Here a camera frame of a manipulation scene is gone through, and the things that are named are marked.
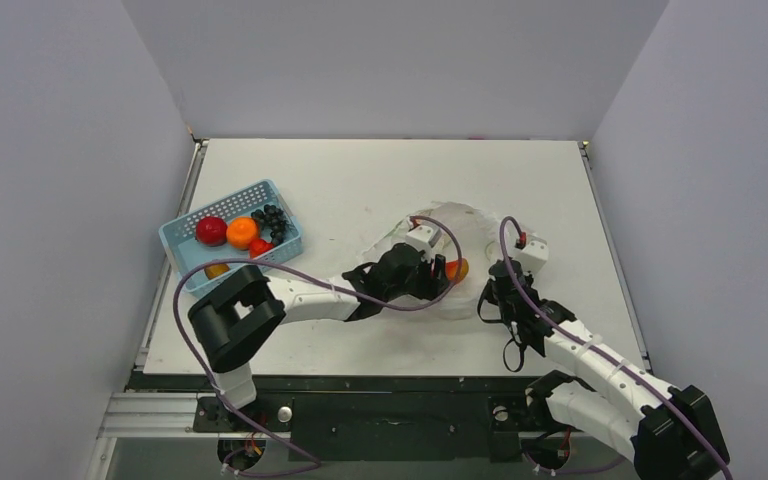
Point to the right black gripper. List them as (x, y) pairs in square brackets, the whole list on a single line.
[(502, 285)]

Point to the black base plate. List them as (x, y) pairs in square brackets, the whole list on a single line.
[(383, 418)]

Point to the black fake grape bunch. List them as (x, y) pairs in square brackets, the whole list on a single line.
[(273, 222)]

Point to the aluminium frame rail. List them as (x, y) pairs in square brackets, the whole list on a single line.
[(151, 415)]

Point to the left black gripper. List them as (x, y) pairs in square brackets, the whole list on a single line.
[(434, 279)]

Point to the red fake fruit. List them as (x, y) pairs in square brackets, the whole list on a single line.
[(258, 247)]

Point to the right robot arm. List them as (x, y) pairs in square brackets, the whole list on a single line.
[(666, 432)]

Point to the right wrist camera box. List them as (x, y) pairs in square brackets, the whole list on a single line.
[(531, 252)]

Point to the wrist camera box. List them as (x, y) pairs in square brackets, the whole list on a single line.
[(531, 252), (422, 236)]

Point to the white plastic bag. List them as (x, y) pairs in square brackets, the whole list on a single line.
[(478, 234)]

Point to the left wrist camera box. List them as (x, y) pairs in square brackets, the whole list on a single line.
[(422, 236)]

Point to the brown fake kiwi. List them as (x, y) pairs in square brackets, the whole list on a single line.
[(214, 271)]

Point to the orange fake fruit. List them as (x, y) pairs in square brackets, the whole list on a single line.
[(241, 232)]

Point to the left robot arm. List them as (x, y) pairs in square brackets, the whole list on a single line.
[(234, 320)]

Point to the red fake apple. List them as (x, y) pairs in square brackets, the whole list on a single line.
[(211, 231)]

